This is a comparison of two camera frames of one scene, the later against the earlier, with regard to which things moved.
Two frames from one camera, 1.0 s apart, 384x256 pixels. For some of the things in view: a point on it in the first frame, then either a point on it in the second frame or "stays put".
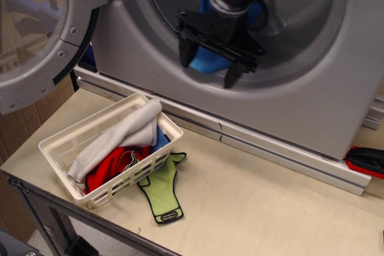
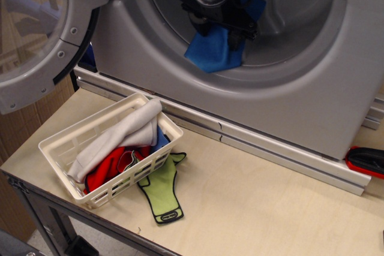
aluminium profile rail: (317, 163) stays put
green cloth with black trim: (161, 192) stays put
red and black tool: (368, 160) stays put
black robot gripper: (223, 31) to (228, 15)
